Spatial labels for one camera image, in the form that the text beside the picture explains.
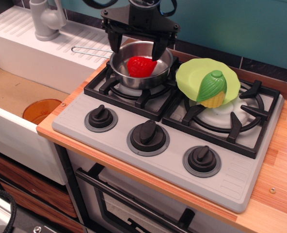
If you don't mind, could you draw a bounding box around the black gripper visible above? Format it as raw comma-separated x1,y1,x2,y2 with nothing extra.
101,0,180,61

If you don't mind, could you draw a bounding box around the red toy strawberry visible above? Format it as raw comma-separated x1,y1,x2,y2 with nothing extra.
127,56,157,78

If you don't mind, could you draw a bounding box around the light green plastic plate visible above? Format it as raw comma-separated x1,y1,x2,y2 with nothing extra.
176,58,240,104

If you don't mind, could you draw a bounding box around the toy corncob with green husk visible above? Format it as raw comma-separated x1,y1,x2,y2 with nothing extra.
196,70,227,108

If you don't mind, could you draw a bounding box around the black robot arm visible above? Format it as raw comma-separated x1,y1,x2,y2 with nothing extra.
101,0,181,61

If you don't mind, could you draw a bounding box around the stainless steel pot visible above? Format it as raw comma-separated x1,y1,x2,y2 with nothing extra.
71,41,174,90

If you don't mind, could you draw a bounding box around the left black stove knob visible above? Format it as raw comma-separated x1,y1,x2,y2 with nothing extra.
84,104,118,133

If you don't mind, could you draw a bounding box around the black stove knob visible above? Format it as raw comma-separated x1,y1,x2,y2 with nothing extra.
127,120,170,157
84,104,118,133
183,146,222,178

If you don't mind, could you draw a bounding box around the middle black stove knob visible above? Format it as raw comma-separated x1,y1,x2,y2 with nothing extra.
127,120,170,157

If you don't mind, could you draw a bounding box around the grey toy stove top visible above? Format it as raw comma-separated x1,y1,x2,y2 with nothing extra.
51,60,285,214

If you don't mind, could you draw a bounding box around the right black stove knob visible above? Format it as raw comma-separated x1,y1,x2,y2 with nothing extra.
183,146,222,178

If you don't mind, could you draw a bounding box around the left black burner grate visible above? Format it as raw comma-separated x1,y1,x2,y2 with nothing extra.
84,56,195,122

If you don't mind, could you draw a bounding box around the black burner grate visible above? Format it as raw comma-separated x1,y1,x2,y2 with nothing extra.
162,80,284,159
84,56,195,122

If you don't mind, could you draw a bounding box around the left teal cabinet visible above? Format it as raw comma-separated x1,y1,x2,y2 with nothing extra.
62,0,129,19

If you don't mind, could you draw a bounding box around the grey toy faucet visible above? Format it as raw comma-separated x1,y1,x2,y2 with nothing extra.
30,0,67,41

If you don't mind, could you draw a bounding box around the white toy sink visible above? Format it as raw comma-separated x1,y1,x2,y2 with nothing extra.
0,6,110,185

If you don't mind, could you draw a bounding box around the right black burner grate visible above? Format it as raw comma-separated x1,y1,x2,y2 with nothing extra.
162,80,284,159

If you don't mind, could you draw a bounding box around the toy oven door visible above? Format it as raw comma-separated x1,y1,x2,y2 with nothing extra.
68,150,239,233

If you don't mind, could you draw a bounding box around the wood grain drawer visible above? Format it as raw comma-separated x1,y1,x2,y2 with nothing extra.
0,153,84,233

